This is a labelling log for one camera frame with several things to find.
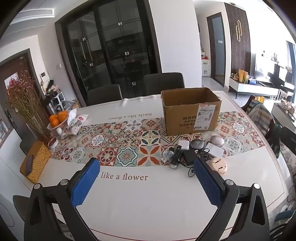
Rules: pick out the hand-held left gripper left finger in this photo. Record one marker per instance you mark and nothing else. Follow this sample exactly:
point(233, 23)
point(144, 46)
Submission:
point(85, 183)

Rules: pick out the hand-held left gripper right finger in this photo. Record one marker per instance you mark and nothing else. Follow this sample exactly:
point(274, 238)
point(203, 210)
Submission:
point(208, 183)

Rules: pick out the silver oval case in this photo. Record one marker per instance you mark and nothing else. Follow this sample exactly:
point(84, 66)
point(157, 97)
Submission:
point(217, 140)

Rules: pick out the white square charger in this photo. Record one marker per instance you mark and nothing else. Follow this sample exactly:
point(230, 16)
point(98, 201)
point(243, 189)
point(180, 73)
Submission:
point(184, 145)

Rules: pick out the brown cardboard box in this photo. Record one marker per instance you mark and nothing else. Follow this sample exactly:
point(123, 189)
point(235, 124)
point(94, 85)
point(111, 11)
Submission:
point(180, 120)

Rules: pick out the pink round gadget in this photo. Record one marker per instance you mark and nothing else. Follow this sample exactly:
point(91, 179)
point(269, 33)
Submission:
point(218, 165)

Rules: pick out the black power adapter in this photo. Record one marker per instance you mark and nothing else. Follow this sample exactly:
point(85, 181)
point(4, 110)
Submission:
point(190, 157)

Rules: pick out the white flat card box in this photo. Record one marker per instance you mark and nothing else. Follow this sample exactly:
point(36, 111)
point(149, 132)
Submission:
point(215, 150)

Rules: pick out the dark grey earbud case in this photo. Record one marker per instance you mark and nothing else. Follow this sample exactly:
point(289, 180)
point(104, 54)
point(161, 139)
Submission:
point(197, 144)

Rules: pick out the black flashlight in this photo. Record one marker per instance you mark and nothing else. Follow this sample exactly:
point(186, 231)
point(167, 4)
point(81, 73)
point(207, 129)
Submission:
point(175, 158)

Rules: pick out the yellow woven box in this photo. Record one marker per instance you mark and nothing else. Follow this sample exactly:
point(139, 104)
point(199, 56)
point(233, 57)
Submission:
point(39, 160)

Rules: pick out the small red lid jar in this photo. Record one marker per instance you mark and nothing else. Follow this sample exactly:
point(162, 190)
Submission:
point(53, 142)

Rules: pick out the floral tissue pack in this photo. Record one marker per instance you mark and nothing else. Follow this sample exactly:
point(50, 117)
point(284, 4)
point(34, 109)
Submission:
point(74, 125)

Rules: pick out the black phone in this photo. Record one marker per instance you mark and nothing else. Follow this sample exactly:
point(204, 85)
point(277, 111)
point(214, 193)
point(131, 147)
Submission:
point(29, 164)

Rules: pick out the orange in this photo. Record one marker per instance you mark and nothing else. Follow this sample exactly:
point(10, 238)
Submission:
point(63, 116)
point(53, 120)

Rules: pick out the glass vase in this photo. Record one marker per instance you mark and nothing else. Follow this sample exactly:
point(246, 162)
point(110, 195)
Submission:
point(35, 129)

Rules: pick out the wooden chair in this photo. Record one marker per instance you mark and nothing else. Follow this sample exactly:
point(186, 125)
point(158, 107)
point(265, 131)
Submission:
point(246, 106)

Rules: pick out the striped cloth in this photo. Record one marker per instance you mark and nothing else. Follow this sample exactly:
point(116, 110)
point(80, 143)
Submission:
point(261, 114)

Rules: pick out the white storage shelf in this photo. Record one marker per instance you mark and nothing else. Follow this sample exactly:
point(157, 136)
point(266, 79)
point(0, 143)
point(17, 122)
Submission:
point(55, 99)

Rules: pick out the dark grey dining chair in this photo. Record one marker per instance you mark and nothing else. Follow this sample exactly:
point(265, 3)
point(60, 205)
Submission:
point(104, 95)
point(163, 83)

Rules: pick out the coffee table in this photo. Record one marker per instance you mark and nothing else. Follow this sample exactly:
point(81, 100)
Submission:
point(284, 115)

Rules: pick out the white tv cabinet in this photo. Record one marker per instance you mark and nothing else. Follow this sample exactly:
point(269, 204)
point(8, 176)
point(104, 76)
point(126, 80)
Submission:
point(252, 89)

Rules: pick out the dried red flower bunch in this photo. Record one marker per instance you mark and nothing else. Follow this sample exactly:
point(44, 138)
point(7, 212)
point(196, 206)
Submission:
point(23, 97)

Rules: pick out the white small appliance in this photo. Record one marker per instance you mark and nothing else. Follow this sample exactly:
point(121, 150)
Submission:
point(205, 67)

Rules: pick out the television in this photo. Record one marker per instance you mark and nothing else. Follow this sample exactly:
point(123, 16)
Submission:
point(270, 69)

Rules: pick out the brown wooden door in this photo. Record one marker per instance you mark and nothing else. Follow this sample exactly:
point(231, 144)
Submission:
point(13, 74)

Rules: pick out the grey interior door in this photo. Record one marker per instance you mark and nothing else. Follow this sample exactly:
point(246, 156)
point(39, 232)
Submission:
point(217, 46)

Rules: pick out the black glass sliding door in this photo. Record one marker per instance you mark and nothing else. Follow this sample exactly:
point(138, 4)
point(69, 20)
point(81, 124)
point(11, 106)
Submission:
point(111, 46)

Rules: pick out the wall intercom panel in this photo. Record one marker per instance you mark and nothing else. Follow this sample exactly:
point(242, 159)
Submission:
point(44, 77)

